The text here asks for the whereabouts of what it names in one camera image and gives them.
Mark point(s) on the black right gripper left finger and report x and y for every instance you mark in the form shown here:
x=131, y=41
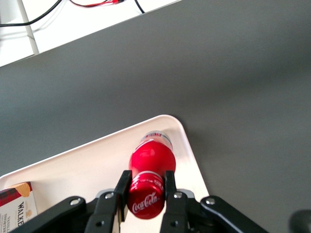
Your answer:
x=121, y=191

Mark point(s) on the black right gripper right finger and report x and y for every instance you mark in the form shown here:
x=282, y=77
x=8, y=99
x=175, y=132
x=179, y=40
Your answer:
x=173, y=206

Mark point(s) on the red coke bottle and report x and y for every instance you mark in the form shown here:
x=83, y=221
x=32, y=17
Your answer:
x=151, y=170

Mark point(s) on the cream plastic tray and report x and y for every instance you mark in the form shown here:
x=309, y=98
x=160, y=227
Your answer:
x=85, y=165

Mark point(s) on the red tartan shortbread box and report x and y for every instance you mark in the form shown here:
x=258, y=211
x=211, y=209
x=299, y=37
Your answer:
x=17, y=208

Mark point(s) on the white post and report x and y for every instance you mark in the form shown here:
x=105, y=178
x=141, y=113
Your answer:
x=30, y=31

